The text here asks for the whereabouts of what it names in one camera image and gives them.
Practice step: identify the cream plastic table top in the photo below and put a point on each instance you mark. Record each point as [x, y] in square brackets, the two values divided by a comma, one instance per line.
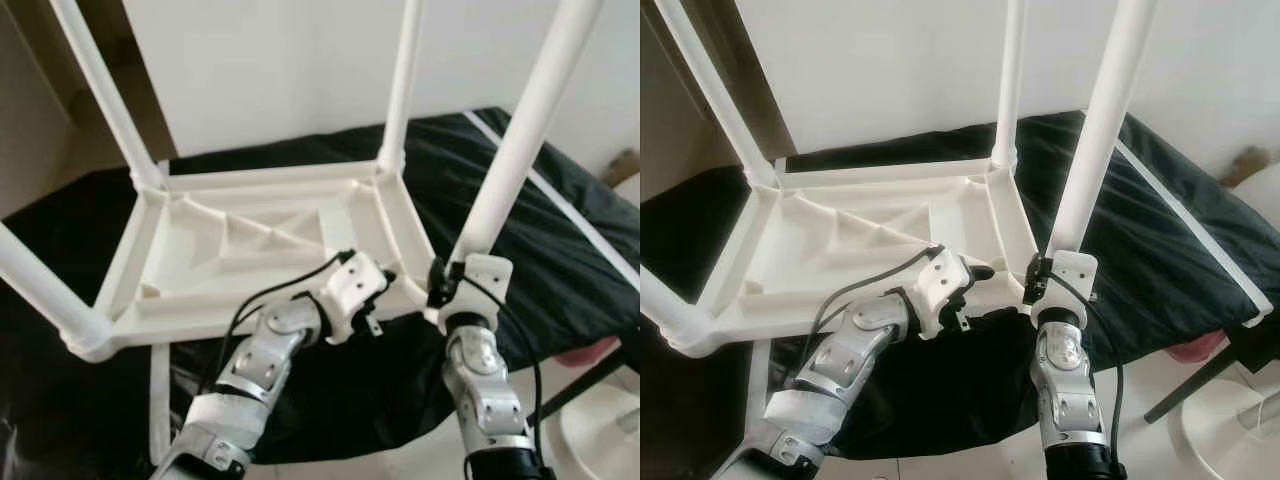
[800, 250]
[200, 250]

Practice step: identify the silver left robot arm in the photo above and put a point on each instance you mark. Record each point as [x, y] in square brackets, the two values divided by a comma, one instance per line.
[850, 355]
[260, 360]

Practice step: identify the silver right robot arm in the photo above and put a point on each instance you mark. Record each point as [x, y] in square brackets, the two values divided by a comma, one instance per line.
[1065, 375]
[480, 380]

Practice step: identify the black table cloth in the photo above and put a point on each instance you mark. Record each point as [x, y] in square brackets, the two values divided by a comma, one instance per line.
[570, 260]
[1170, 240]

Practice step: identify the pink slipper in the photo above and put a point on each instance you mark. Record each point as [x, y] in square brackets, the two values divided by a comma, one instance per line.
[1197, 348]
[587, 353]

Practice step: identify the black metal stand leg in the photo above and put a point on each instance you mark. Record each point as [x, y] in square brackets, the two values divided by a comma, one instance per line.
[1205, 382]
[585, 382]

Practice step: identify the white round object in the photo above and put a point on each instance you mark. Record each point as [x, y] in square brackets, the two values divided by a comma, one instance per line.
[1265, 192]
[631, 190]

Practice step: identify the white standing fan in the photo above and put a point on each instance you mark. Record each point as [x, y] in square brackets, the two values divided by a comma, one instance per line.
[1235, 435]
[600, 435]

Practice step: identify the brown object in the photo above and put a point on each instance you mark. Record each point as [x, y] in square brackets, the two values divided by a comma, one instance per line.
[623, 166]
[1250, 162]

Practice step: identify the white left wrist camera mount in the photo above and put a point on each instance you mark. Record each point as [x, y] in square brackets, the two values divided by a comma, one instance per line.
[938, 287]
[350, 290]

